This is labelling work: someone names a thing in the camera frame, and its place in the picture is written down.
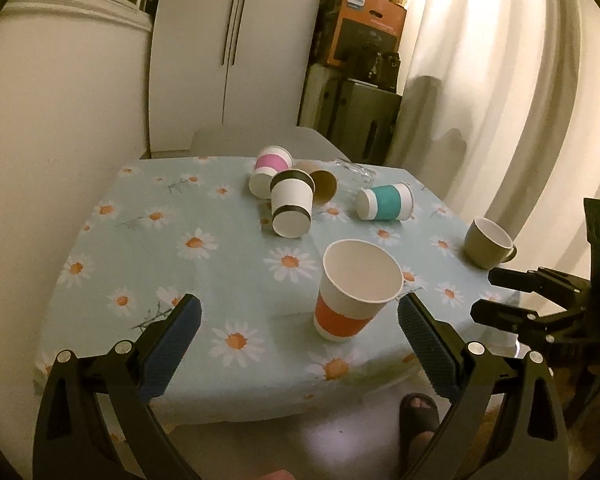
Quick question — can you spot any person's foot in black sandal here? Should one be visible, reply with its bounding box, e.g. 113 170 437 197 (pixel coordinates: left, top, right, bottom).
397 392 441 476

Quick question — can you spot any white refrigerator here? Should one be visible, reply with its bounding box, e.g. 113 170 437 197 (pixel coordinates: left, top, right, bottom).
147 0 331 157

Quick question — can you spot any black bag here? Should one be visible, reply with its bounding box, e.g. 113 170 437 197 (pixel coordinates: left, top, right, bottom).
347 45 402 93

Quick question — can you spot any brown paper cup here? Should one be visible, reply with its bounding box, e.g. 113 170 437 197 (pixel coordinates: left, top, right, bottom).
297 160 339 207

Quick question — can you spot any daisy print blue tablecloth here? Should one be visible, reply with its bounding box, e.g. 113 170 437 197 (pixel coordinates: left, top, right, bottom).
32 152 521 428

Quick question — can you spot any grey chair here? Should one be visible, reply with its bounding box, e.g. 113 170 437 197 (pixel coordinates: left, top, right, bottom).
190 126 351 163

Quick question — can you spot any teal band paper cup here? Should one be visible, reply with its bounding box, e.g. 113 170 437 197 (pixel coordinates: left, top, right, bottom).
356 182 415 222

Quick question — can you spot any dark metal cabinet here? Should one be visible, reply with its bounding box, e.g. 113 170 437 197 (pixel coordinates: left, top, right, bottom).
300 65 403 166

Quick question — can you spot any beige ceramic mug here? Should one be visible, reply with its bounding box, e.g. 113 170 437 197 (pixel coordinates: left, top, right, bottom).
463 217 518 268

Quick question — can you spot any white curtain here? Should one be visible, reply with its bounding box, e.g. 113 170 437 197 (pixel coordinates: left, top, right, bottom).
390 0 600 311

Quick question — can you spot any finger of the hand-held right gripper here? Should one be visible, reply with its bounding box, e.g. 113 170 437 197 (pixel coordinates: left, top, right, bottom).
470 299 557 342
487 266 593 311

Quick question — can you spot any pink band paper cup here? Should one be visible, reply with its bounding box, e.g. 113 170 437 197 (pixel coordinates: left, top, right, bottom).
248 145 294 198

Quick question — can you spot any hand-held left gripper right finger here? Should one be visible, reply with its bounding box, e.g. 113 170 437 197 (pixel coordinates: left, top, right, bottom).
396 292 571 480

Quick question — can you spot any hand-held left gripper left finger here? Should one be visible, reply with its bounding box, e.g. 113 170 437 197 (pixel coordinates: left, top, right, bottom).
32 294 203 480

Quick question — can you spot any clear glass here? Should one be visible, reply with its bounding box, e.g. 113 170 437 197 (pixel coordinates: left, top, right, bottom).
332 158 378 187

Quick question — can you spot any orange band paper cup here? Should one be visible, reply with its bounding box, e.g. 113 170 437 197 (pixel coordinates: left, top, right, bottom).
312 239 405 343

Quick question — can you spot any orange cardboard box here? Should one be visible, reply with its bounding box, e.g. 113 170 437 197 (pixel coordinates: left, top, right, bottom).
312 0 408 68

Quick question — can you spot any black band paper cup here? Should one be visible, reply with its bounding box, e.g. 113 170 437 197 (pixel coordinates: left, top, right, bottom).
270 169 316 239

